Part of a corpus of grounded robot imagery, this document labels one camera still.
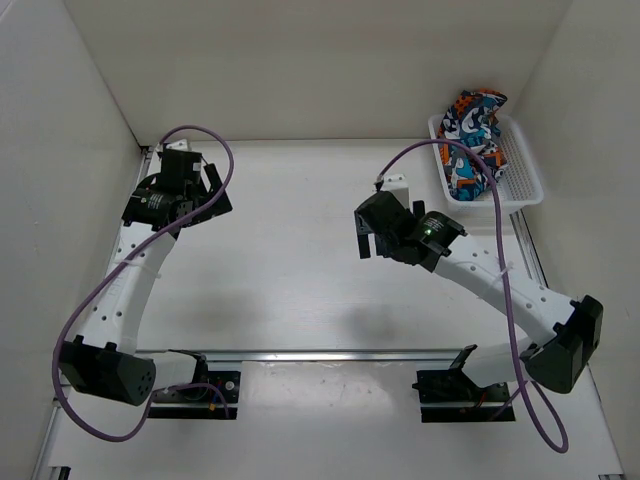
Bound colourful patterned shorts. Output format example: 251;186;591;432
437;89;508;202

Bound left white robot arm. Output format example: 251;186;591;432
58;140;232;406

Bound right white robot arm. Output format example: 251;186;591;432
355;191;604;401

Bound white plastic basket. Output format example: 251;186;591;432
433;114;544;218

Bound aluminium front rail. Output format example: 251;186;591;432
134;347;481;365

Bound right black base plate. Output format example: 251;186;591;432
412;344;516;424

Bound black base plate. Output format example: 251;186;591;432
149;362;242;421
412;344;516;424

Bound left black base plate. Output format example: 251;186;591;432
149;362;242;421

